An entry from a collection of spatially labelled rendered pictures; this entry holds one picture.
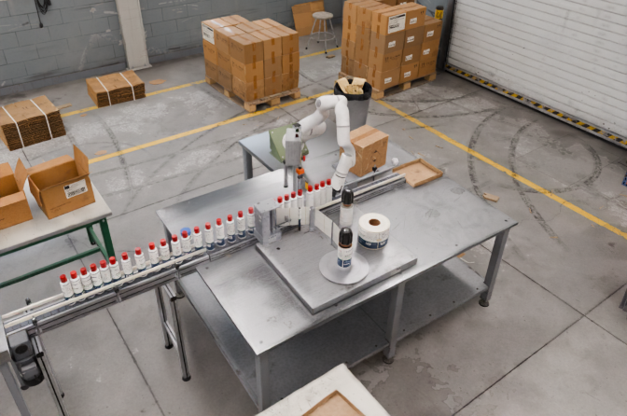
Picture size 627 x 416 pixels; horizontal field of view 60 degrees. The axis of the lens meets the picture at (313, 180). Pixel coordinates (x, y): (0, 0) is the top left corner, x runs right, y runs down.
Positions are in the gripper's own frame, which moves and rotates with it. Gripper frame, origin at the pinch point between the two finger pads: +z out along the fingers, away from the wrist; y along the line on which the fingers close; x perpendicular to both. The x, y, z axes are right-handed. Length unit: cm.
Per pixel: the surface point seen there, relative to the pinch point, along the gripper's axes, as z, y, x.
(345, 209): -6.0, 30.7, -15.8
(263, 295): 40, 49, -77
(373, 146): -30, -20, 44
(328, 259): 18, 50, -35
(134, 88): 77, -427, 14
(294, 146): -35, -1, -47
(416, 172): -18, -2, 82
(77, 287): 56, 2, -167
